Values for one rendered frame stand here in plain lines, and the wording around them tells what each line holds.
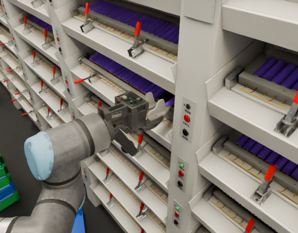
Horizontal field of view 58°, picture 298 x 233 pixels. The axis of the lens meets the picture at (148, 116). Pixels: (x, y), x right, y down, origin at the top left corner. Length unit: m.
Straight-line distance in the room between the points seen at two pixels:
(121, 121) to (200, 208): 0.37
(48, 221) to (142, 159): 0.47
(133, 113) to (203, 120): 0.16
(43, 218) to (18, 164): 1.62
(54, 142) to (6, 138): 1.92
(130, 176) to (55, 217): 0.62
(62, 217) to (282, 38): 0.51
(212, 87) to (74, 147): 0.31
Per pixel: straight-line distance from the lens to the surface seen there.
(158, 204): 1.08
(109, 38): 0.88
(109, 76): 1.00
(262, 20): 0.48
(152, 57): 0.74
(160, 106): 0.70
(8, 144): 2.41
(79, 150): 0.58
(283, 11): 0.48
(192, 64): 0.58
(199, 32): 0.55
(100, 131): 0.59
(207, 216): 0.84
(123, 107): 0.62
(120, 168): 1.20
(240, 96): 0.59
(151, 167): 0.94
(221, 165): 0.70
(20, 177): 2.10
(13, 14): 1.79
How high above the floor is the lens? 1.43
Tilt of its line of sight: 36 degrees down
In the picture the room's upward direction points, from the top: straight up
